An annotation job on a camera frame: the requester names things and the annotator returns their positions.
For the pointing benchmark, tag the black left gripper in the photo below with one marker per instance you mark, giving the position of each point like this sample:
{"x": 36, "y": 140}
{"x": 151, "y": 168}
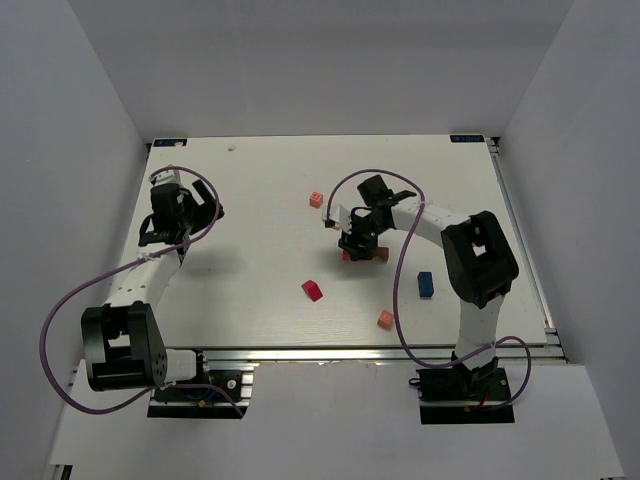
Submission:
{"x": 190, "y": 209}

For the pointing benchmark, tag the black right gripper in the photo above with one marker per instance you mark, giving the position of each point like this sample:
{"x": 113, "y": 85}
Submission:
{"x": 361, "y": 240}

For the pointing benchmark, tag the small orange cube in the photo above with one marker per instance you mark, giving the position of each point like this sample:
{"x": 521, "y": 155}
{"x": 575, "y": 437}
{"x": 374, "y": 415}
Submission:
{"x": 386, "y": 320}

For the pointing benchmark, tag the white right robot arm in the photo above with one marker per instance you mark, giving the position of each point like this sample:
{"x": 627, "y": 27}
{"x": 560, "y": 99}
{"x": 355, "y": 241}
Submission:
{"x": 480, "y": 263}

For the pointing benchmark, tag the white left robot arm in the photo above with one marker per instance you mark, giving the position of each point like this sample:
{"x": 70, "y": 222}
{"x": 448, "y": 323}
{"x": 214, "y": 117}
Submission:
{"x": 123, "y": 346}

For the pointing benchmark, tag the brown rectangular block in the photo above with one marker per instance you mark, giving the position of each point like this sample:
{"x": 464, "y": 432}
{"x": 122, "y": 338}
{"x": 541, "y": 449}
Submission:
{"x": 382, "y": 253}

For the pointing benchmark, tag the red roof-shaped block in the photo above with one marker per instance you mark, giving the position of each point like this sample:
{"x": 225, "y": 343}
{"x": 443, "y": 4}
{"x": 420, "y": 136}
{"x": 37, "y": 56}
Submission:
{"x": 312, "y": 290}

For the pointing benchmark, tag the blue rectangular block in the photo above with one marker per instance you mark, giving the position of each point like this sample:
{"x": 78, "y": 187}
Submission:
{"x": 425, "y": 285}

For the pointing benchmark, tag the orange cube with window print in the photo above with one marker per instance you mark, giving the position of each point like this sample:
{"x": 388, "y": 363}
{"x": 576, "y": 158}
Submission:
{"x": 316, "y": 199}

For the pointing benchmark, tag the blue label left corner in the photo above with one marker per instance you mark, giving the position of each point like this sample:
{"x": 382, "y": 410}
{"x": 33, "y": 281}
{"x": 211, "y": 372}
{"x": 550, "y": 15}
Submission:
{"x": 169, "y": 143}

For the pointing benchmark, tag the blue label corner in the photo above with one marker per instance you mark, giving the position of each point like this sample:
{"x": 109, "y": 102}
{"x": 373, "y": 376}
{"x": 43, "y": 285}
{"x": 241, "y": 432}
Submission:
{"x": 467, "y": 138}
{"x": 169, "y": 143}

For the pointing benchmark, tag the blue label right corner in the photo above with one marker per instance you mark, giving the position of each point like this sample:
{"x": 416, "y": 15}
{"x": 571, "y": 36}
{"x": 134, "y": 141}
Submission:
{"x": 467, "y": 138}

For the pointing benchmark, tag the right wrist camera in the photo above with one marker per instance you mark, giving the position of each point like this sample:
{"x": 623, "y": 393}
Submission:
{"x": 341, "y": 216}

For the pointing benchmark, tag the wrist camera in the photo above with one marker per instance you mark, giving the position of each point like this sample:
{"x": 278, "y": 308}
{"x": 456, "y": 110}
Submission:
{"x": 341, "y": 216}
{"x": 170, "y": 176}

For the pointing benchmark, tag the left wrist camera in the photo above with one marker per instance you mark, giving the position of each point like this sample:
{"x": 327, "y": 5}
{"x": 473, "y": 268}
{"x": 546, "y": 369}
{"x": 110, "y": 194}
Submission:
{"x": 170, "y": 176}

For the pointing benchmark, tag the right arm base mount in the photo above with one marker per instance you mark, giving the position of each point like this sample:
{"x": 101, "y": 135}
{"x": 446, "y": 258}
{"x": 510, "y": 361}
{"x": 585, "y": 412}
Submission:
{"x": 445, "y": 399}

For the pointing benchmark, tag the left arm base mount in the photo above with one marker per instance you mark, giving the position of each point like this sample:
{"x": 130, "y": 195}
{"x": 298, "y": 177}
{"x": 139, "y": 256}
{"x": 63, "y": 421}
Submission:
{"x": 227, "y": 395}

